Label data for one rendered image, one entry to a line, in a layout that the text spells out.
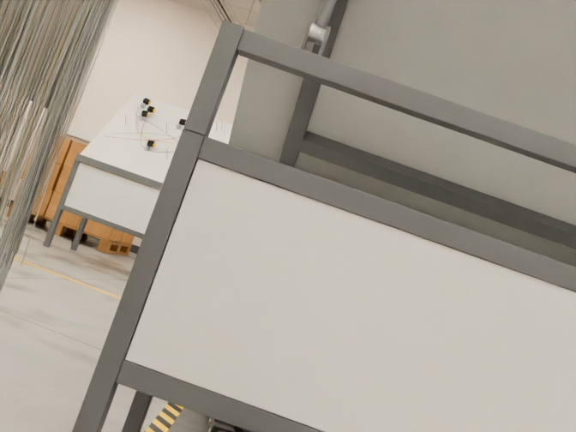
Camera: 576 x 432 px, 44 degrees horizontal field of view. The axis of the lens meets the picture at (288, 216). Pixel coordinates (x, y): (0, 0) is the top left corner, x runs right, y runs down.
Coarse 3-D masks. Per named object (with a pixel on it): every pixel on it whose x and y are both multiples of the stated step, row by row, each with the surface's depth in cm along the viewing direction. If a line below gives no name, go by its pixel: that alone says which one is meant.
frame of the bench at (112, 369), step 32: (192, 160) 120; (224, 160) 120; (256, 160) 120; (160, 192) 120; (320, 192) 120; (352, 192) 120; (160, 224) 119; (384, 224) 120; (416, 224) 119; (448, 224) 119; (160, 256) 119; (480, 256) 119; (512, 256) 119; (544, 256) 119; (128, 288) 119; (128, 320) 119; (96, 384) 118; (128, 384) 118; (160, 384) 118; (192, 384) 118; (96, 416) 118; (128, 416) 173; (224, 416) 118; (256, 416) 118
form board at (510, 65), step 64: (320, 0) 151; (384, 0) 148; (448, 0) 144; (512, 0) 141; (256, 64) 164; (384, 64) 157; (448, 64) 153; (512, 64) 150; (256, 128) 176; (320, 128) 171; (384, 128) 167; (384, 192) 179; (512, 192) 170
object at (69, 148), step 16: (64, 144) 784; (80, 144) 782; (64, 160) 786; (64, 176) 782; (48, 192) 781; (48, 208) 779; (64, 224) 775; (96, 224) 773; (112, 240) 784; (128, 240) 831
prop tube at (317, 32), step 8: (328, 0) 123; (336, 0) 124; (328, 8) 123; (320, 16) 123; (328, 16) 123; (312, 24) 122; (320, 24) 122; (312, 32) 122; (320, 32) 122; (312, 40) 123; (320, 40) 122
